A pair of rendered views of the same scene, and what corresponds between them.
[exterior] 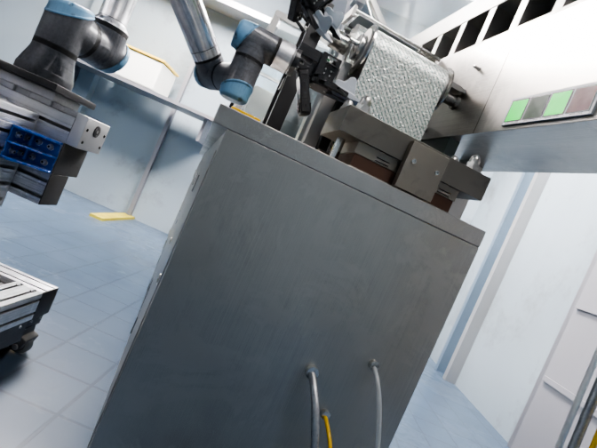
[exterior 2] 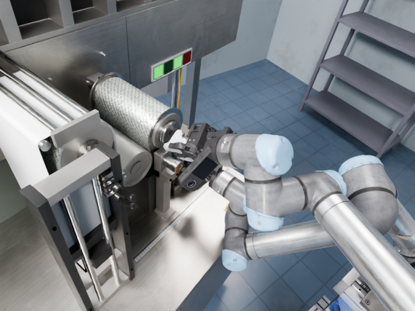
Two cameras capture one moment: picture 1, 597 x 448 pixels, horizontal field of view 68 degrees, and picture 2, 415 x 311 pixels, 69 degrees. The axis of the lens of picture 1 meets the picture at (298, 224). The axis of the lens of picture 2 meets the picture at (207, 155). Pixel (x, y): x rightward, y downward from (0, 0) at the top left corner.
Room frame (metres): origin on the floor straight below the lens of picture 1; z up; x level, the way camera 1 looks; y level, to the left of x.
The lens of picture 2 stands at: (1.62, 0.61, 1.85)
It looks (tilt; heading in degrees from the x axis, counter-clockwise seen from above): 45 degrees down; 226
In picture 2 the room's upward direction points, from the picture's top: 9 degrees clockwise
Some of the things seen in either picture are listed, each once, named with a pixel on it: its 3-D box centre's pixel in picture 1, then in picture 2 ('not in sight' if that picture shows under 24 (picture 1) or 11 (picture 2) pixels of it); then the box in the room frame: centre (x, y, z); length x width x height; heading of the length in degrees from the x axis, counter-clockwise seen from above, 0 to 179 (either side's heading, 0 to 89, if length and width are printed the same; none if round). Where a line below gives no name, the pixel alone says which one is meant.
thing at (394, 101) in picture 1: (389, 112); not in sight; (1.22, -0.10, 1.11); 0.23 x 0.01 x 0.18; 105
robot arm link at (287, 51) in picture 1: (283, 57); (222, 183); (1.14, 0.20, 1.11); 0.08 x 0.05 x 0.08; 15
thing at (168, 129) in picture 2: (358, 47); (169, 132); (1.24, 0.04, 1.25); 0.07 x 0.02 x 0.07; 15
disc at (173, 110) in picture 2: (362, 50); (166, 130); (1.24, 0.03, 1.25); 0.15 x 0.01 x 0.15; 15
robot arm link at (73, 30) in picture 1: (67, 26); not in sight; (1.26, 0.82, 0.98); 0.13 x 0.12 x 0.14; 161
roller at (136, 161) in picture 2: not in sight; (108, 147); (1.39, -0.06, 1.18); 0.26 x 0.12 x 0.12; 105
